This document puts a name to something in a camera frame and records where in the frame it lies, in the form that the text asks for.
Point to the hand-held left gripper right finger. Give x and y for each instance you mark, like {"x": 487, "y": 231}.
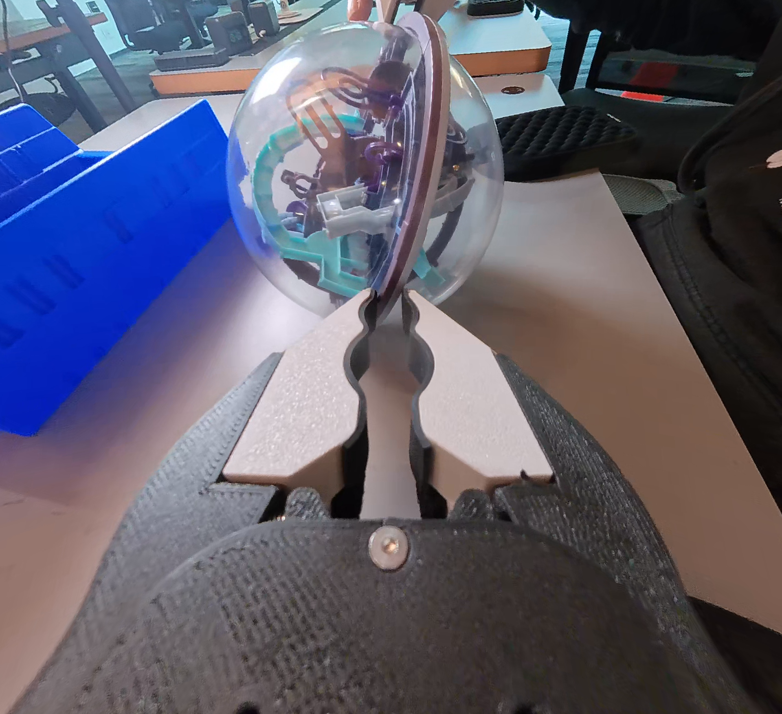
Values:
{"x": 476, "y": 420}

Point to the small black speaker box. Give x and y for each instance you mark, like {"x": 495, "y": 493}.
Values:
{"x": 264, "y": 18}

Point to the black power station box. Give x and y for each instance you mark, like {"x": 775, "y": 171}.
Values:
{"x": 226, "y": 32}

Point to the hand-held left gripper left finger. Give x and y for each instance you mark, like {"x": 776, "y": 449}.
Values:
{"x": 299, "y": 420}

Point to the orange-edged grey desk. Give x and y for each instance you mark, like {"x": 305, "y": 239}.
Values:
{"x": 489, "y": 41}

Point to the black oval wrist rest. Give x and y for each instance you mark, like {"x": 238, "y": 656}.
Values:
{"x": 496, "y": 3}

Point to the clear plastic maze ball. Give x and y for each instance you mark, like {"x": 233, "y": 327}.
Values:
{"x": 293, "y": 176}

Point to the grey-green chair seat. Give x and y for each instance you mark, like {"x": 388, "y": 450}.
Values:
{"x": 641, "y": 194}

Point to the blue plastic bin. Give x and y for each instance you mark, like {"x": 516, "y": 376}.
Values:
{"x": 36, "y": 145}
{"x": 91, "y": 310}

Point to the long black bar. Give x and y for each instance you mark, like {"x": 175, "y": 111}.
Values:
{"x": 189, "y": 60}

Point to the black perforated chair armrest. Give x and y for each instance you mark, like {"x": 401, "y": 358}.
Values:
{"x": 562, "y": 142}

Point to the black desk mat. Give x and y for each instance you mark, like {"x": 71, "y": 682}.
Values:
{"x": 305, "y": 23}

